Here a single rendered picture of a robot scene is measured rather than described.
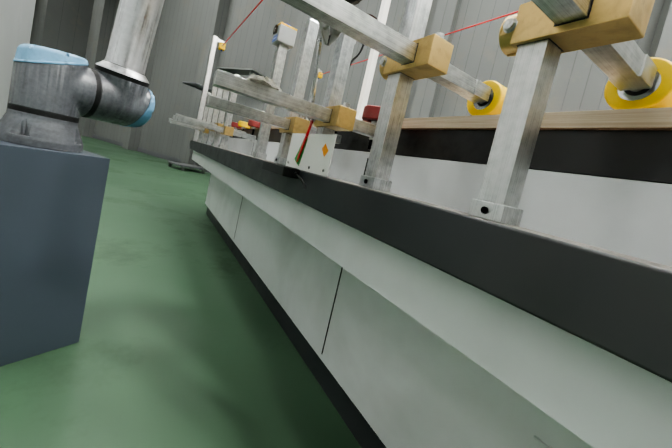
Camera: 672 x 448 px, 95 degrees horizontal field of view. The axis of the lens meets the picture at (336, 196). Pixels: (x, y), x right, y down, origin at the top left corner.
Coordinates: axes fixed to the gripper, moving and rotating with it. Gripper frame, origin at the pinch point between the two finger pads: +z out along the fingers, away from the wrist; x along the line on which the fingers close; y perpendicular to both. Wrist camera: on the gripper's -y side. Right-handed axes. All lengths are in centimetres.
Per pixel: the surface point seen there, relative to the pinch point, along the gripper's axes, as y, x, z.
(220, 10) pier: -772, 66, -280
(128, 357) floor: -38, -25, 101
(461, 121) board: 20.4, 26.8, 11.6
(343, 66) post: -3.9, 7.8, 2.4
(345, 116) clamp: 3.4, 7.4, 15.6
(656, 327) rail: 61, 4, 35
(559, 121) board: 40.0, 26.8, 11.9
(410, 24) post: 20.7, 6.1, -0.5
